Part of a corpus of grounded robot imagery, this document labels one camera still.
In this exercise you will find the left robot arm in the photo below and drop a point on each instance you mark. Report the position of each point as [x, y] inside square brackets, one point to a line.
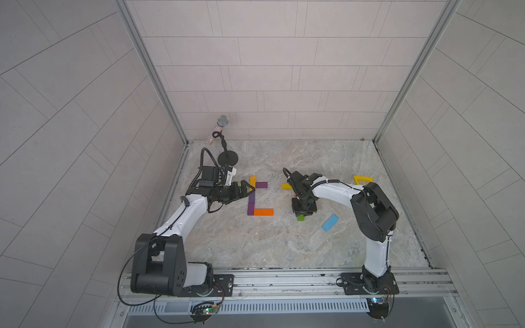
[159, 262]

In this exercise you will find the amber long block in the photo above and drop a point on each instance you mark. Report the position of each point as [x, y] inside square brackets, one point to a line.
[253, 182]

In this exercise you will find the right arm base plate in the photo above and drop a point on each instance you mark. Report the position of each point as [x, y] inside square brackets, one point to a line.
[367, 284]

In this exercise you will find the light blue block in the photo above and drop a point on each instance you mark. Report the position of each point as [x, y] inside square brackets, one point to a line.
[330, 222]

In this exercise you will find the orange long block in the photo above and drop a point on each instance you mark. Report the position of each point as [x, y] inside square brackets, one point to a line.
[263, 212]

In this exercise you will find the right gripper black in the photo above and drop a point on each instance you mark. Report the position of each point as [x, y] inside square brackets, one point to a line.
[296, 210]

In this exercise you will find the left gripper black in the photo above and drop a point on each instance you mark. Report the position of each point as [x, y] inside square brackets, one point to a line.
[234, 195]

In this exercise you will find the right circuit board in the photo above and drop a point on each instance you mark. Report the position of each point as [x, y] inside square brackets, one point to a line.
[379, 308]

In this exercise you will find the circuit board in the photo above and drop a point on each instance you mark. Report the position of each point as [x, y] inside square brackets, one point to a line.
[379, 308]
[202, 312]

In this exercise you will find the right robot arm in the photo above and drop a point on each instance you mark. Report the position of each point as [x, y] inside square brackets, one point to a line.
[374, 212]

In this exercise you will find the yellow triangle frame piece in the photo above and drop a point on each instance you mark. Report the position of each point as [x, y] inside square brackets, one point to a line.
[363, 180]

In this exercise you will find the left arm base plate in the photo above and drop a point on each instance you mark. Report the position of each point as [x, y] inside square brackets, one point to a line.
[221, 285]

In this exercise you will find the left circuit board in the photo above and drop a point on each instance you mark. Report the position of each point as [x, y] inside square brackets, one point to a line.
[202, 312]

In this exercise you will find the microphone on black stand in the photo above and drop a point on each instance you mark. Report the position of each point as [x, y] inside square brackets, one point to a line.
[226, 157]

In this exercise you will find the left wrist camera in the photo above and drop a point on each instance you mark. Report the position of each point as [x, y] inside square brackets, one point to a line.
[227, 174]

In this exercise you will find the aluminium rail frame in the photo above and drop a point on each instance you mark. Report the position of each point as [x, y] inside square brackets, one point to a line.
[301, 291]

